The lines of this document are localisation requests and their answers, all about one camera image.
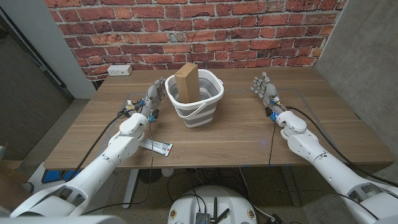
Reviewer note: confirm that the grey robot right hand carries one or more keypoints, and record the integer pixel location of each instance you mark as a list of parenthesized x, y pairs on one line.
[(269, 91)]

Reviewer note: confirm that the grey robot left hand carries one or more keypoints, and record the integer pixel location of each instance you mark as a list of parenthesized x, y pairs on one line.
[(152, 96)]

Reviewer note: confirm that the brown cardboard packing box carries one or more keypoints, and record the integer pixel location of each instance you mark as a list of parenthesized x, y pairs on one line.
[(188, 84)]

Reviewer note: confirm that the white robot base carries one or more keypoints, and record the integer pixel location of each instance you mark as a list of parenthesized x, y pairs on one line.
[(230, 202)]

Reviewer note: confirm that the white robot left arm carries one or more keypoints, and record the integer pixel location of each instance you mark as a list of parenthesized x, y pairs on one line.
[(118, 149)]

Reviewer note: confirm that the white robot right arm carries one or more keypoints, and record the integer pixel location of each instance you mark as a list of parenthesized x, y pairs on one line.
[(311, 149)]

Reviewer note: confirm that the white toothpaste box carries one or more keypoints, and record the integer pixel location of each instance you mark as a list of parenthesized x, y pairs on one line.
[(157, 147)]

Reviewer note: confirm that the white grey collapsible bucket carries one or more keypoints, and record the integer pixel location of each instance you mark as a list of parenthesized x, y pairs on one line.
[(199, 116)]

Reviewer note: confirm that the brown cardboard floor box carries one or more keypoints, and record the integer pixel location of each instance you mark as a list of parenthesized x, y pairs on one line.
[(9, 186)]

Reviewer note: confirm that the white power outlet strip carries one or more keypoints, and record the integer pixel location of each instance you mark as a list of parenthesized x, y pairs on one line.
[(119, 70)]

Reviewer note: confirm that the red brick printed backdrop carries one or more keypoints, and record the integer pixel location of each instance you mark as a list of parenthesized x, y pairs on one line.
[(140, 31)]

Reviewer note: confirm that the white round floor cap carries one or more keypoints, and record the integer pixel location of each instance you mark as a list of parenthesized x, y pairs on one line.
[(167, 172)]

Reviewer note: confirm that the white table leg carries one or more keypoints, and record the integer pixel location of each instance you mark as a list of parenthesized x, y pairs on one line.
[(130, 186)]

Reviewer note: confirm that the grey table leg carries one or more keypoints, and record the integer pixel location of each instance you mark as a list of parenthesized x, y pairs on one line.
[(290, 186)]

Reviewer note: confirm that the white blue floor base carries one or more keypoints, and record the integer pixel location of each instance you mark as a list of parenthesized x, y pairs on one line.
[(53, 175)]

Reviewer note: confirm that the black floor plug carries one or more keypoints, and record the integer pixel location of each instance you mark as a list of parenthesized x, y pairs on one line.
[(276, 219)]

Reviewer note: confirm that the grey radio module with antennas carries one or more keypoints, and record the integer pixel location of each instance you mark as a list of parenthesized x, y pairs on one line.
[(202, 218)]

